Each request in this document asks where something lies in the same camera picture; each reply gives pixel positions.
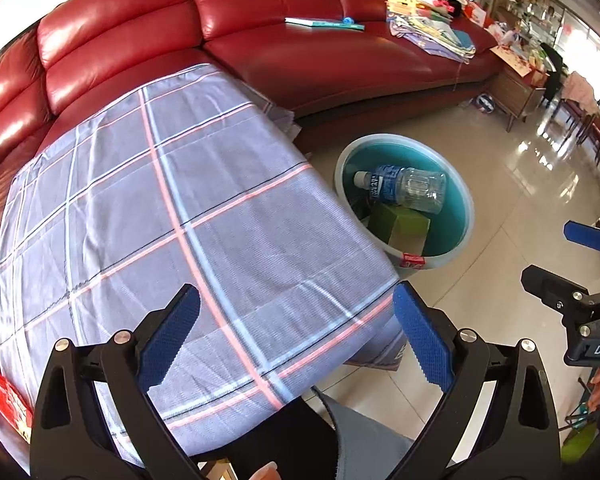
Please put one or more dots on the thin teal book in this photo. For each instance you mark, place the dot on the thin teal book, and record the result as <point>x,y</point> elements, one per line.
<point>320,23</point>

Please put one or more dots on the teal plastic basin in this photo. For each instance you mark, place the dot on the teal plastic basin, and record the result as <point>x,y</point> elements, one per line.
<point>450,220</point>

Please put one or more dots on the person's left hand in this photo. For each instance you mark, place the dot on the person's left hand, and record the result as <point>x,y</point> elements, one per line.
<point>269,472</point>

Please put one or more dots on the chair with pink cloth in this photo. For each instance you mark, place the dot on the chair with pink cloth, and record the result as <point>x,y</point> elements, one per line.
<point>577,95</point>

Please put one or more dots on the red leather sofa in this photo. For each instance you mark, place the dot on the red leather sofa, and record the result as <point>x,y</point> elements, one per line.
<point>130,35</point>

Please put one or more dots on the pile of colourful papers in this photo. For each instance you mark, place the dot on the pile of colourful papers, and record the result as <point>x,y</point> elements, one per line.
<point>430,35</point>

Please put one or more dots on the black office chair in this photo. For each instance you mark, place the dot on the black office chair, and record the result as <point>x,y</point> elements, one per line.
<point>552,70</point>

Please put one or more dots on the wooden side table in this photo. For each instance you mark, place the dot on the wooden side table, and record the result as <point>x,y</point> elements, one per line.
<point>515,95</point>

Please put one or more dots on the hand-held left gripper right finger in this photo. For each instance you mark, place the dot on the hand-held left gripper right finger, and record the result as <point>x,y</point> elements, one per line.
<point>422,340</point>

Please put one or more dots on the small ball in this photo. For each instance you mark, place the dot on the small ball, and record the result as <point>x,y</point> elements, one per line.
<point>484,102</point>

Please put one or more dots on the red printed packet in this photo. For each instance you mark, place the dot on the red printed packet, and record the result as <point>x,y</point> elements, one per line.
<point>7,400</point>

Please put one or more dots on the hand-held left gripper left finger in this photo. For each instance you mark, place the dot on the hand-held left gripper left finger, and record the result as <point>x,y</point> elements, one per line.
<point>172,335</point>

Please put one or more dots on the glass display cabinet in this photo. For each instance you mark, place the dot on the glass display cabinet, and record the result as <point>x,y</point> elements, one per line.
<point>535,10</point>

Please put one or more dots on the light wooden frame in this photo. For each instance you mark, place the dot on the light wooden frame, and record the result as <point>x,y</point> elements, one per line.
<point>215,470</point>

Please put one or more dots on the clear plastic water bottle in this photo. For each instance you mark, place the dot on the clear plastic water bottle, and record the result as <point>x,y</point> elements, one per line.
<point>410,187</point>

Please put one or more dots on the grey plaid tablecloth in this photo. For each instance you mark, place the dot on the grey plaid tablecloth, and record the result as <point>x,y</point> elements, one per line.
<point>130,210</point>

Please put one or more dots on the green cardboard box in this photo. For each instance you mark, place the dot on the green cardboard box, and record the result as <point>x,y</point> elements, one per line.
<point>395,225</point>

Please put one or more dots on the green stool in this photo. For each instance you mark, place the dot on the green stool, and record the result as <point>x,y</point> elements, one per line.
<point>580,442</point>

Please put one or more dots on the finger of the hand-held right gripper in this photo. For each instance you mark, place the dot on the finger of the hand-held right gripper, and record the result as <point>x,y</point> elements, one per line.
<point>585,235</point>
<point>550,285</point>

